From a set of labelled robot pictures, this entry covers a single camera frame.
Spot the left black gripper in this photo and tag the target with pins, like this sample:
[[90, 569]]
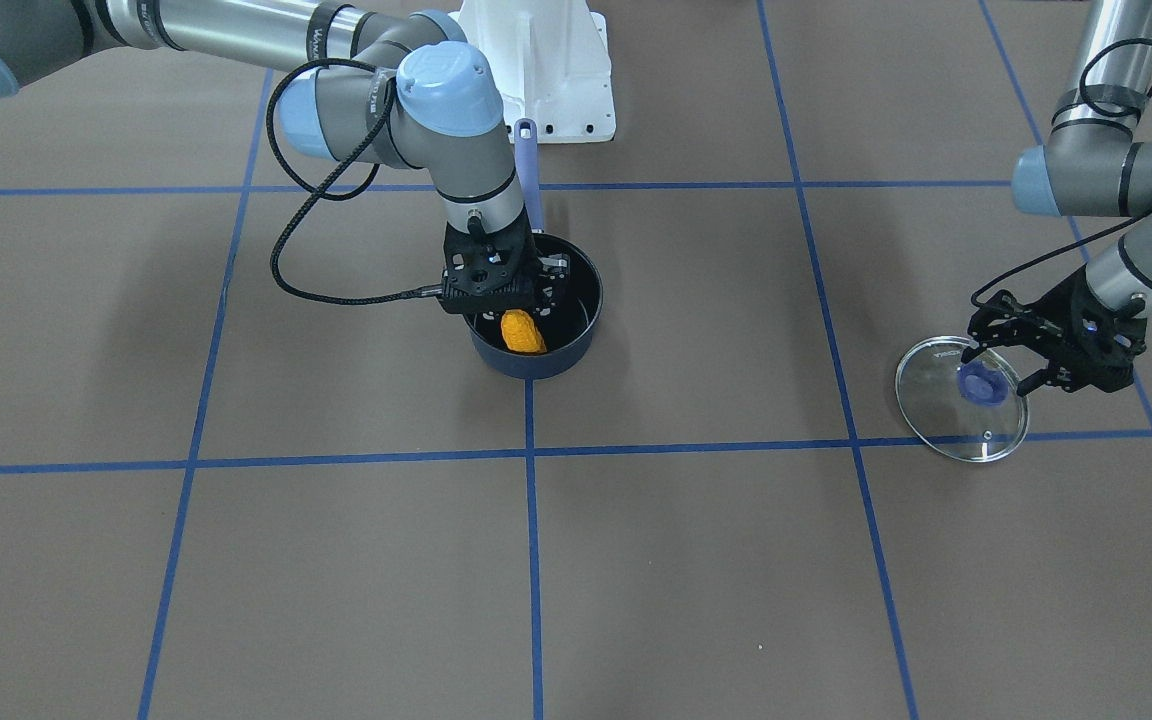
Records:
[[1063, 317]]

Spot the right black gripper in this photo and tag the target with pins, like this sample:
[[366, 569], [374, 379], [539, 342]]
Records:
[[553, 272]]

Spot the yellow plastic corn cob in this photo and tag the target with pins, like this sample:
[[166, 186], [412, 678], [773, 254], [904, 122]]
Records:
[[520, 333]]

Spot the glass pot lid blue knob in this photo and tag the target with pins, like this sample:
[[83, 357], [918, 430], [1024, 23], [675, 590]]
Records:
[[961, 400]]

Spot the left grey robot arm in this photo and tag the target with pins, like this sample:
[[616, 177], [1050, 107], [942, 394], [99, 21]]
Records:
[[1091, 165]]

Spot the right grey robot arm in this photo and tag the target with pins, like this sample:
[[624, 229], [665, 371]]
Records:
[[359, 87]]

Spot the dark blue saucepan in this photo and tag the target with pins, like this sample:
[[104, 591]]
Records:
[[554, 333]]

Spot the white robot mounting base plate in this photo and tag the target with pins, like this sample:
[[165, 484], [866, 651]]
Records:
[[551, 61]]

